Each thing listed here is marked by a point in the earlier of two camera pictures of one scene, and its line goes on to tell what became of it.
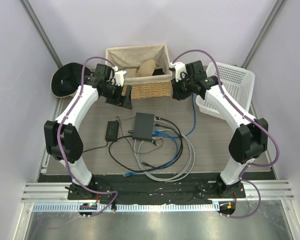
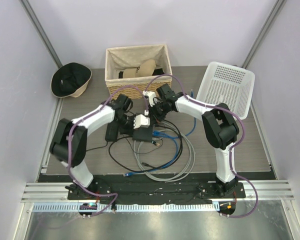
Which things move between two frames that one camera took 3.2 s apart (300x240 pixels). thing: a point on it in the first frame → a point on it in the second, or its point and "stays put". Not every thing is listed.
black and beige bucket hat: x=66 y=78 stays put
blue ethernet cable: x=186 y=135 stays put
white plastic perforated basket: x=238 y=80 stays put
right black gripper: x=177 y=94 → x=153 y=113
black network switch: x=143 y=126 stays put
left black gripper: x=116 y=101 → x=129 y=130
